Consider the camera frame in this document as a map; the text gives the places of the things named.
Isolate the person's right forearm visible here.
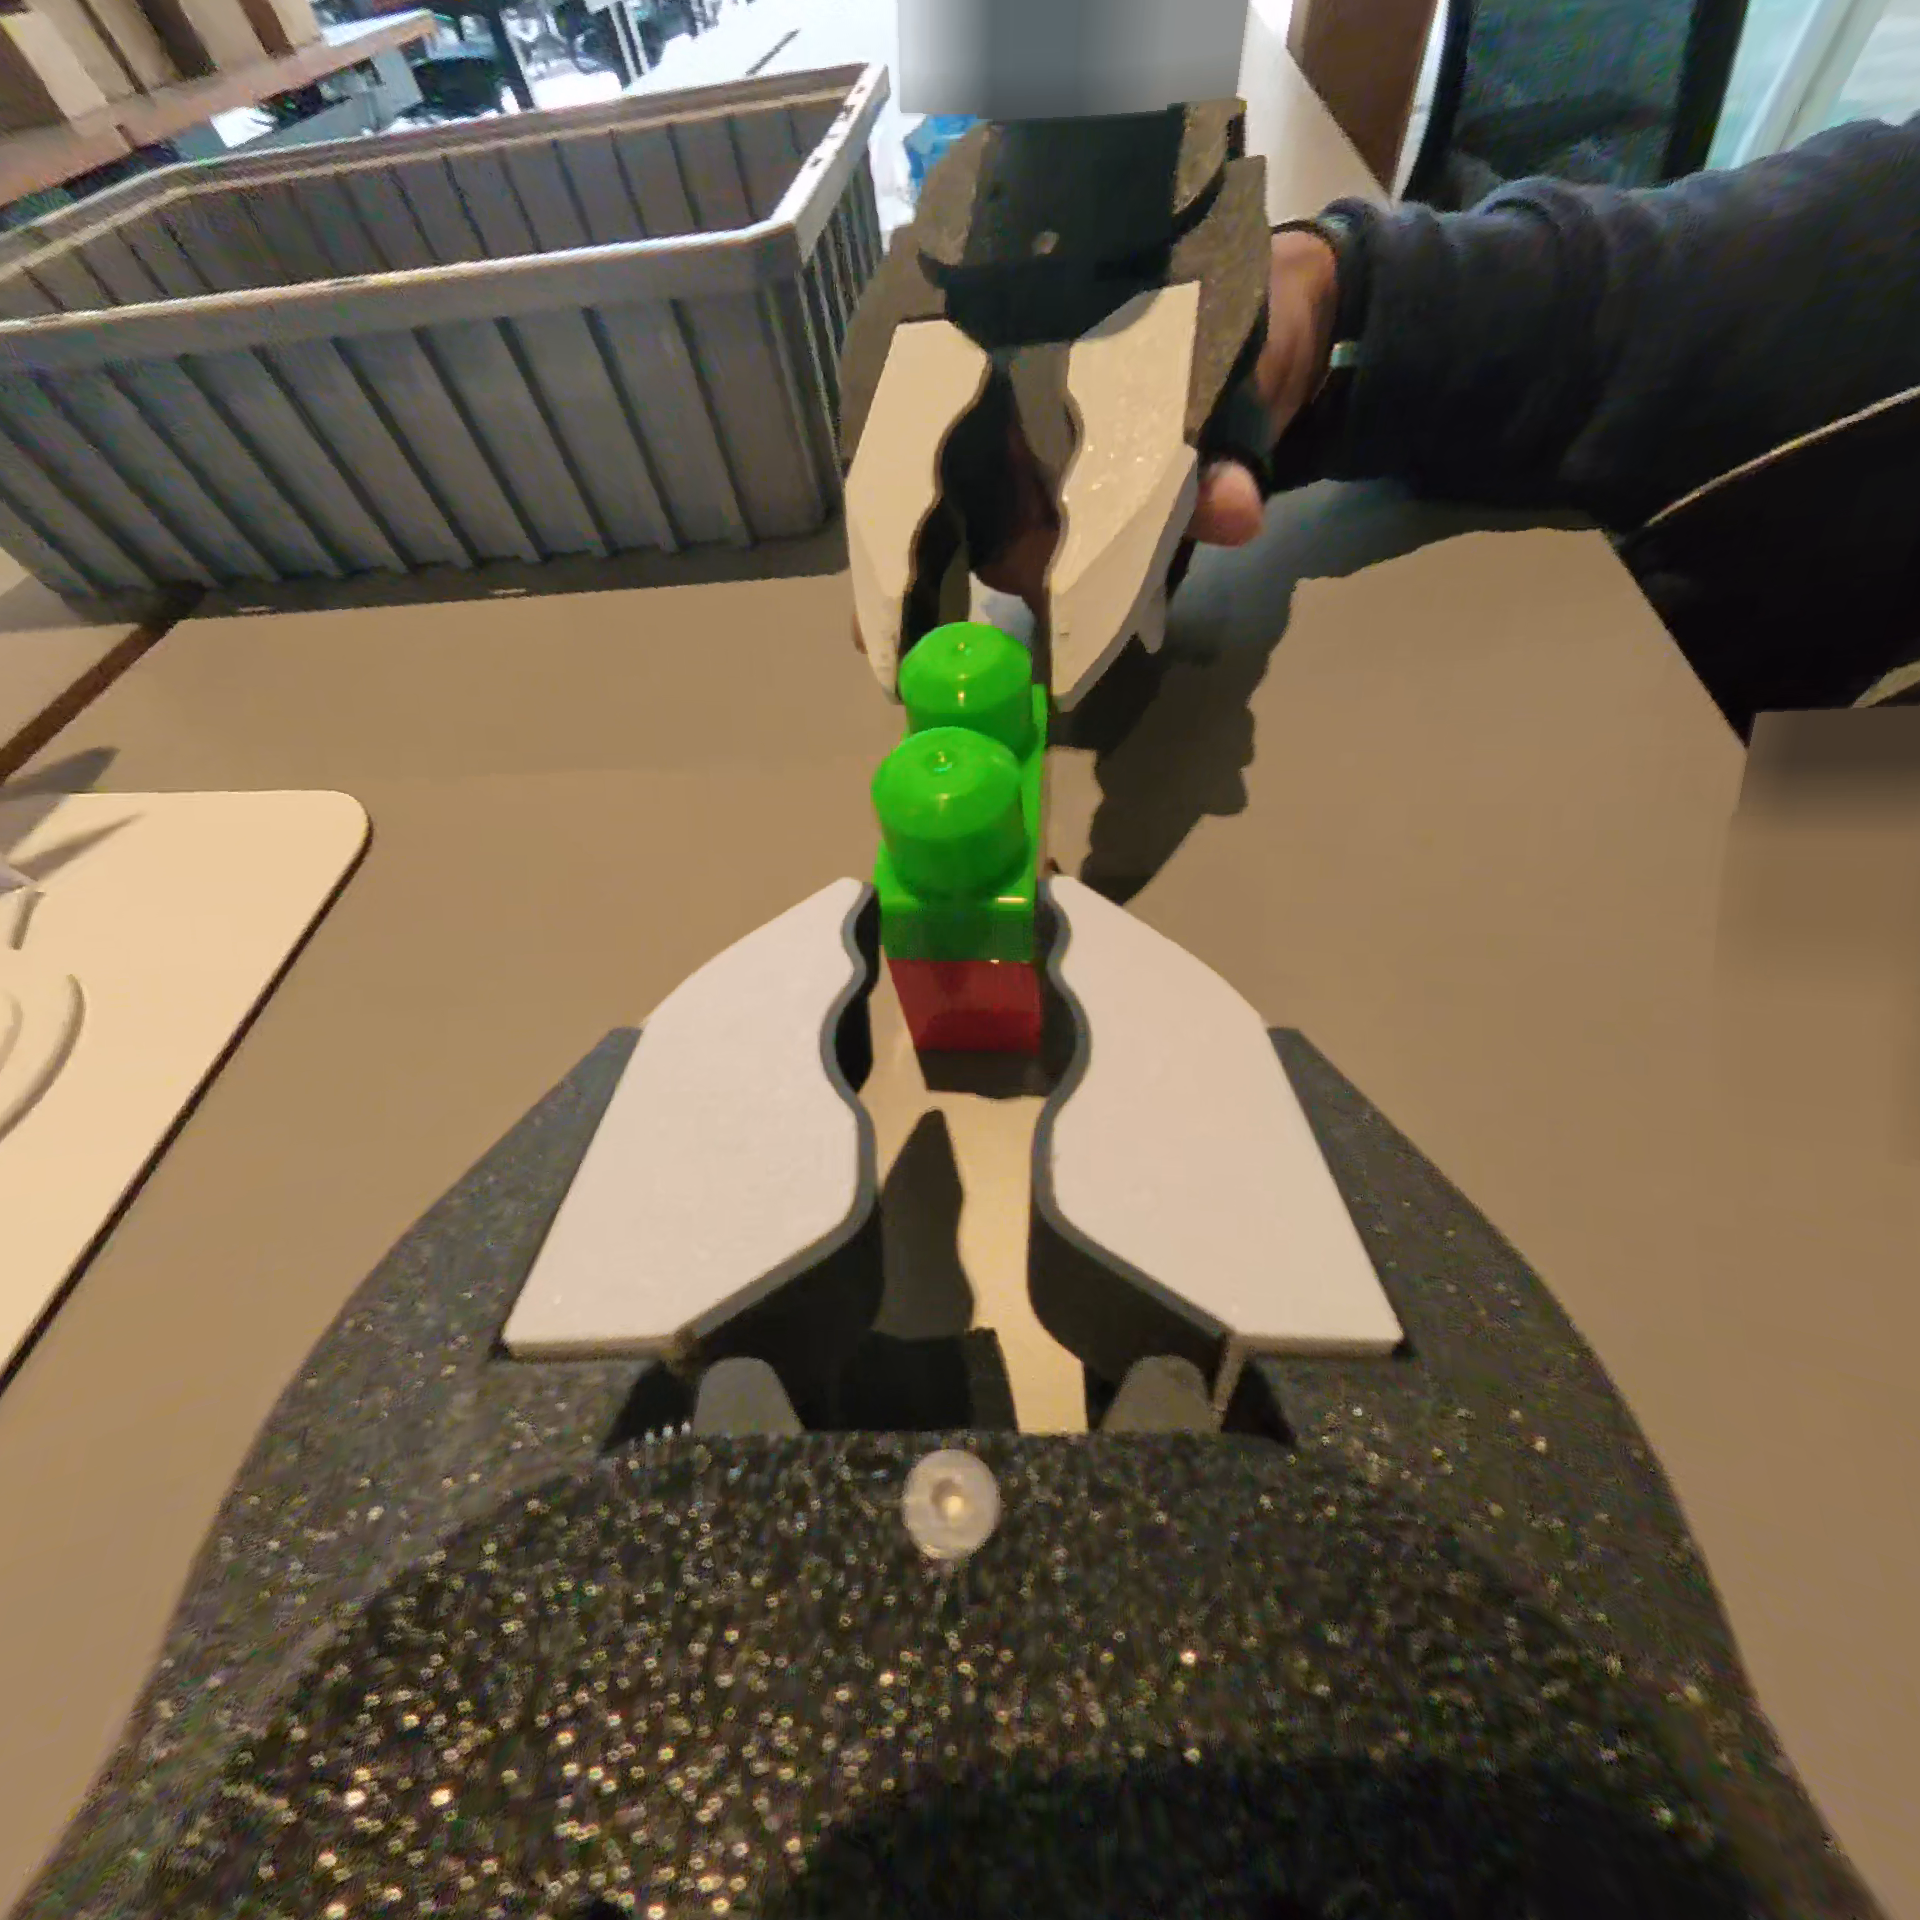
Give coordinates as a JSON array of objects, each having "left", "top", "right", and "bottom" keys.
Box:
[{"left": 1321, "top": 118, "right": 1920, "bottom": 523}]

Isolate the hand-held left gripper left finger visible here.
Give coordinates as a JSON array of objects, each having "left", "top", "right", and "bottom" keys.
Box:
[{"left": 500, "top": 875, "right": 886, "bottom": 1365}]

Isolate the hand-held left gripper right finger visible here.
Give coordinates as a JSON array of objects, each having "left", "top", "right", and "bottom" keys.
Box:
[{"left": 1025, "top": 875, "right": 1409, "bottom": 1365}]

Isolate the green two-stud block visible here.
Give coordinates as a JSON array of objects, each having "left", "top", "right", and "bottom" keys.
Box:
[{"left": 867, "top": 623, "right": 1052, "bottom": 959}]

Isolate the grey ribbed plastic bin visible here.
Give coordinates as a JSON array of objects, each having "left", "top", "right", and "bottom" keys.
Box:
[{"left": 0, "top": 66, "right": 886, "bottom": 601}]

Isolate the person's right hand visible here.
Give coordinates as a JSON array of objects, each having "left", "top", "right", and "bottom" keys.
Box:
[{"left": 1187, "top": 226, "right": 1338, "bottom": 543}]

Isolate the wooden shelf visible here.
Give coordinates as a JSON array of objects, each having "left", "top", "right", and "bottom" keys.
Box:
[{"left": 0, "top": 0, "right": 432, "bottom": 154}]

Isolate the red single-stud block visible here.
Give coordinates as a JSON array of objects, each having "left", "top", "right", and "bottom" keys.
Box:
[{"left": 886, "top": 953, "right": 1043, "bottom": 1054}]

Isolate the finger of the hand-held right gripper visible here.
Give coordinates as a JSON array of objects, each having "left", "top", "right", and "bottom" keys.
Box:
[
  {"left": 1029, "top": 283, "right": 1207, "bottom": 714},
  {"left": 843, "top": 314, "right": 1002, "bottom": 705}
]

